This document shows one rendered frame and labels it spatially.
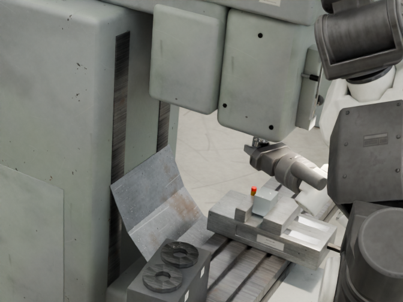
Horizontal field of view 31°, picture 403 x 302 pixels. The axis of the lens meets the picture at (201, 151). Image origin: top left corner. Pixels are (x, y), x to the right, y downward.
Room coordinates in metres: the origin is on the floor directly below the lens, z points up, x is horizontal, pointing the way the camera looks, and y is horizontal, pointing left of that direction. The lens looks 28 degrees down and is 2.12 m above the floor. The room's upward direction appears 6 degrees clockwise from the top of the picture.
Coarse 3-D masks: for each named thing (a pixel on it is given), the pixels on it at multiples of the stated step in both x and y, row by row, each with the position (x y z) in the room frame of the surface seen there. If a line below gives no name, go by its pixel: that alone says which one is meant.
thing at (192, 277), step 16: (160, 256) 1.40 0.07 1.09; (176, 256) 1.39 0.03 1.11; (192, 256) 1.39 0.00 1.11; (208, 256) 1.42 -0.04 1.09; (144, 272) 1.31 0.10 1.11; (160, 272) 1.32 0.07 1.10; (176, 272) 1.33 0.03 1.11; (192, 272) 1.35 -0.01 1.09; (208, 272) 1.43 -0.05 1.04; (128, 288) 1.27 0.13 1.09; (144, 288) 1.27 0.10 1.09; (160, 288) 1.26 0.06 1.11; (176, 288) 1.28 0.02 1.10; (192, 288) 1.32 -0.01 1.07
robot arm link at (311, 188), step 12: (300, 168) 1.54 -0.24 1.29; (312, 168) 1.58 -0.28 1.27; (288, 180) 1.56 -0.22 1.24; (300, 180) 1.55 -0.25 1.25; (312, 180) 1.50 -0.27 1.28; (324, 180) 1.50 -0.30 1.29; (300, 192) 1.52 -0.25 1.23; (312, 192) 1.51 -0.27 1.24; (324, 192) 1.51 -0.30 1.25; (300, 204) 1.51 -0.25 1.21; (312, 204) 1.49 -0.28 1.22; (324, 204) 1.51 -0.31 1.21
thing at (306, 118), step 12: (312, 48) 1.66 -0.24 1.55; (312, 60) 1.65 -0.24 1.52; (312, 72) 1.65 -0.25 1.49; (312, 84) 1.65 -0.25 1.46; (300, 96) 1.66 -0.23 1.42; (312, 96) 1.65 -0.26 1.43; (300, 108) 1.66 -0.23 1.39; (312, 108) 1.65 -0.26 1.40; (300, 120) 1.65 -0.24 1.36; (312, 120) 1.66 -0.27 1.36
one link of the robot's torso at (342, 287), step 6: (342, 252) 1.03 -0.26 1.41; (342, 258) 1.01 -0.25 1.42; (342, 264) 0.99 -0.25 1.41; (342, 270) 0.98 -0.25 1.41; (342, 276) 0.97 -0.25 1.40; (342, 282) 0.96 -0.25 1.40; (336, 288) 0.97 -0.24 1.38; (342, 288) 0.96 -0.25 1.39; (348, 288) 0.95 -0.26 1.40; (336, 294) 0.96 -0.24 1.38; (342, 294) 0.96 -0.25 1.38; (348, 294) 0.94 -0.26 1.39; (336, 300) 0.95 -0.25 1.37; (342, 300) 0.95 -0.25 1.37; (348, 300) 0.94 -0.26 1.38; (354, 300) 0.93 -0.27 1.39
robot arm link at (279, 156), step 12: (276, 144) 1.70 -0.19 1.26; (252, 156) 1.65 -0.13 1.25; (264, 156) 1.64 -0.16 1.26; (276, 156) 1.64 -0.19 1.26; (288, 156) 1.61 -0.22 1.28; (300, 156) 1.62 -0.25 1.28; (264, 168) 1.64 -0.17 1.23; (276, 168) 1.60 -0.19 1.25; (288, 168) 1.58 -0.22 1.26; (276, 180) 1.61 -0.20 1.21
